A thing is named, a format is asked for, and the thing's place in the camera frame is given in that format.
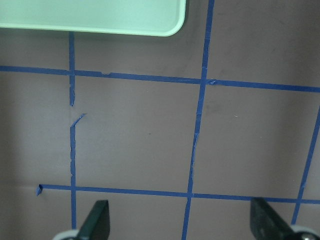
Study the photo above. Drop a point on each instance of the light green plastic tray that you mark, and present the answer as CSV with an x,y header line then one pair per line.
x,y
160,18

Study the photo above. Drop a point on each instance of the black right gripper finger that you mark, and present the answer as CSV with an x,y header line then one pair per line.
x,y
265,222

